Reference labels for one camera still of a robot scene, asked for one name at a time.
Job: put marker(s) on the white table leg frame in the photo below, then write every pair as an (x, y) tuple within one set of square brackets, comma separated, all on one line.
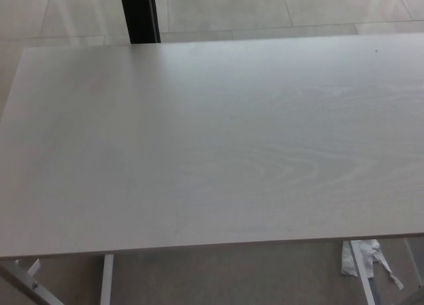
[(361, 275)]

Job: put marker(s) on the black vertical pillar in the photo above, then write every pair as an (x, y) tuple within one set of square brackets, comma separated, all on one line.
[(139, 15)]

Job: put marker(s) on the grey metal bar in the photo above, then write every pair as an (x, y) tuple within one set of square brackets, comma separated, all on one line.
[(23, 286)]

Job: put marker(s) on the torn white paper scrap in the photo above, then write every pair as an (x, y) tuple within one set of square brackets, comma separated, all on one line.
[(348, 260)]

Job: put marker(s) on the white table leg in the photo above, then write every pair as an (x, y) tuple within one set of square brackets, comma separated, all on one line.
[(106, 280)]

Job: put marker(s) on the white metal bracket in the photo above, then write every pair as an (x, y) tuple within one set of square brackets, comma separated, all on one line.
[(29, 267)]

